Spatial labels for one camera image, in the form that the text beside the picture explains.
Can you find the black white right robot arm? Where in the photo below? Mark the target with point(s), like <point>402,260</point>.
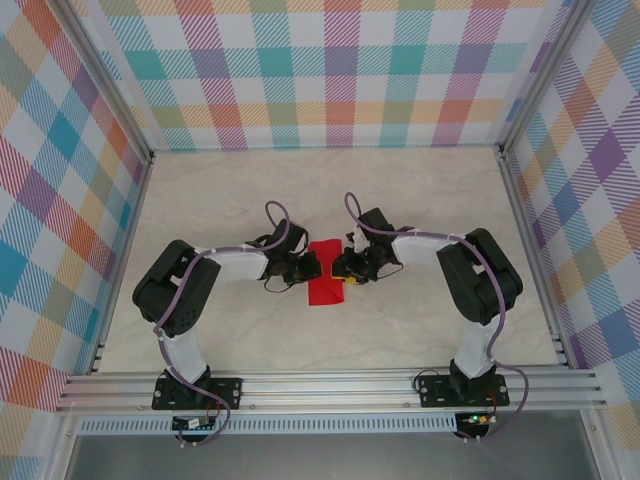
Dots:
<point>475,285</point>

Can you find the aluminium left frame post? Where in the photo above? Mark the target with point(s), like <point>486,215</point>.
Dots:
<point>100,75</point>

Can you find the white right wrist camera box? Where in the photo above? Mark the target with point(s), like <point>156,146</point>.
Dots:
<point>357,240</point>

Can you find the red paper sheet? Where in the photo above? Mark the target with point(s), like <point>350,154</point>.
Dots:
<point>325,295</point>

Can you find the aluminium right frame post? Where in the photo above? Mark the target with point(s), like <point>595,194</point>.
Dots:
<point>545,75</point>

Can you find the aluminium right side rail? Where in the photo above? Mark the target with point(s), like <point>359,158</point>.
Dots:
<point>520,210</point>

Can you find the grey metal panel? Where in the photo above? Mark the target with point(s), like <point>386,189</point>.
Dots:
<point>325,457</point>

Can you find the left small circuit board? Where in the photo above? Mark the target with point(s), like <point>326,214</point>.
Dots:
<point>190,425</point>

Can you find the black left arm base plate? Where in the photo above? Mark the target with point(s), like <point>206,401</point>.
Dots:
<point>227,392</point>

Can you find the right small circuit board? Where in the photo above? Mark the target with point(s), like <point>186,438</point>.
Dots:
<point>477,420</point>

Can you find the aluminium left side rail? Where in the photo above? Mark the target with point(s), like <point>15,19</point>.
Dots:
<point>135,210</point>

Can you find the aluminium mounting rail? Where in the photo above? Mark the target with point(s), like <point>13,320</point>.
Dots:
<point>325,390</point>

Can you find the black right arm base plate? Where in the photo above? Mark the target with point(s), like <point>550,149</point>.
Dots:
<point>432,392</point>

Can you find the small circuit board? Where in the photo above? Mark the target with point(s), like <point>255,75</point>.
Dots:
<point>190,425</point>
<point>477,420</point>

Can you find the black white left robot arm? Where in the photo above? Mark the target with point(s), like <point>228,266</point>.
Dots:
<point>195,310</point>

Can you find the aluminium frame post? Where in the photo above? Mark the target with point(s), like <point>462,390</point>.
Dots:
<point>100,75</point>
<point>545,75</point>

